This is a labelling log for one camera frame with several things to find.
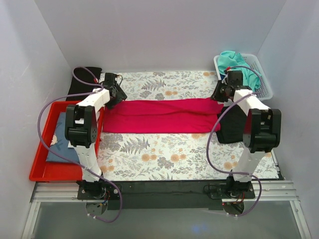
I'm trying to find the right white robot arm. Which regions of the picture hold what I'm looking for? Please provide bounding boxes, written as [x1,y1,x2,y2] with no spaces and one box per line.
[210,66,282,198]

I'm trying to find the white plastic basket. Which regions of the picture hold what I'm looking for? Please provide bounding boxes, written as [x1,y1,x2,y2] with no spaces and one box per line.
[214,53,273,101]

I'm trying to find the floral patterned mat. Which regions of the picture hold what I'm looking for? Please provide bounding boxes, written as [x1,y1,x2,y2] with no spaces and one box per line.
[96,71,280,181]

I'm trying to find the red plastic tray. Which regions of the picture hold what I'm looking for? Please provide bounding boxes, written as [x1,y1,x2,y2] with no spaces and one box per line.
[28,101,105,182]

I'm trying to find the black cloth right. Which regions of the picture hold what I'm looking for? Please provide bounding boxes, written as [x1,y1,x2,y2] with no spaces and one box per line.
[216,105,247,144]

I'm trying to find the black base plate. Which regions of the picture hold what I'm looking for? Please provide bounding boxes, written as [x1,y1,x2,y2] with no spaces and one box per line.
[77,179,257,210]

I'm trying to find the teal t shirt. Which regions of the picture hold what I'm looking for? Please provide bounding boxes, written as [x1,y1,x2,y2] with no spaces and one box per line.
[217,51,261,92]

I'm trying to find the folded blue t shirt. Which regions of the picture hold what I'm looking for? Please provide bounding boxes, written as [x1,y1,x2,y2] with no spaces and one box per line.
[50,112,79,163]

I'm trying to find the black cloth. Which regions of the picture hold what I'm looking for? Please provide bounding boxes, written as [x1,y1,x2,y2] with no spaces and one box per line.
[216,105,247,144]
[66,67,102,101]

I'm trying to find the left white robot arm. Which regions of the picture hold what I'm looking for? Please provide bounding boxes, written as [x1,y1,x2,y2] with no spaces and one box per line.
[65,73,127,199]

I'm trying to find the folded white t shirt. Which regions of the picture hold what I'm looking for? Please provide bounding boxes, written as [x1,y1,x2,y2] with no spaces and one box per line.
[67,111,104,149]

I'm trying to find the red t shirt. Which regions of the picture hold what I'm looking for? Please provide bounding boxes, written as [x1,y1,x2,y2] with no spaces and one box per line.
[103,98,223,133]

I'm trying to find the black cloth back left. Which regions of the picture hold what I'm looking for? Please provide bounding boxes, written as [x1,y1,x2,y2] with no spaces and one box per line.
[66,67,102,101]

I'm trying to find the aluminium frame rail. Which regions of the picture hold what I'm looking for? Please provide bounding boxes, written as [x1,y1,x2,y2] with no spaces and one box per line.
[21,180,311,239]

